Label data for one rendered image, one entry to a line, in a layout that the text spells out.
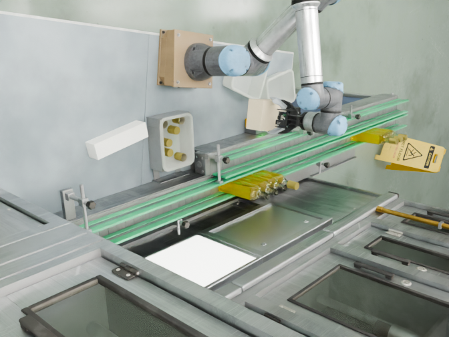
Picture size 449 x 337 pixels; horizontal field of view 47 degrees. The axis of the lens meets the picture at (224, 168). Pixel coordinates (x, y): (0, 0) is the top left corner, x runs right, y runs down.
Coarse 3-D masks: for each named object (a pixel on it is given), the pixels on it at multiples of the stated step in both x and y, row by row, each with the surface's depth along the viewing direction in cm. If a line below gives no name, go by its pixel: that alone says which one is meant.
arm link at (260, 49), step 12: (324, 0) 178; (336, 0) 182; (288, 12) 188; (276, 24) 192; (288, 24) 189; (264, 36) 196; (276, 36) 193; (288, 36) 194; (252, 48) 199; (264, 48) 198; (276, 48) 198; (252, 60) 200; (264, 60) 200; (252, 72) 204; (264, 72) 210
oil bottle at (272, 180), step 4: (248, 176) 229; (252, 176) 227; (256, 176) 226; (260, 176) 226; (264, 176) 226; (268, 176) 226; (264, 180) 222; (268, 180) 221; (272, 180) 221; (276, 180) 222; (272, 184) 221
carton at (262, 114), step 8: (248, 104) 205; (256, 104) 202; (264, 104) 201; (272, 104) 205; (248, 112) 206; (256, 112) 203; (264, 112) 202; (272, 112) 206; (248, 120) 206; (256, 120) 203; (264, 120) 203; (272, 120) 206; (248, 128) 206; (256, 128) 203; (264, 128) 204; (272, 128) 207
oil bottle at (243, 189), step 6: (222, 186) 224; (228, 186) 222; (234, 186) 219; (240, 186) 217; (246, 186) 216; (252, 186) 215; (258, 186) 216; (228, 192) 223; (234, 192) 220; (240, 192) 218; (246, 192) 215; (252, 192) 213; (246, 198) 216; (252, 198) 214; (258, 198) 215
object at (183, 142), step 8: (160, 120) 204; (168, 120) 213; (192, 120) 213; (160, 128) 202; (184, 128) 216; (192, 128) 214; (160, 136) 203; (168, 136) 215; (176, 136) 218; (184, 136) 217; (192, 136) 215; (176, 144) 219; (184, 144) 219; (192, 144) 216; (184, 152) 220; (192, 152) 217; (168, 160) 217; (176, 160) 218; (192, 160) 218; (168, 168) 209; (176, 168) 212
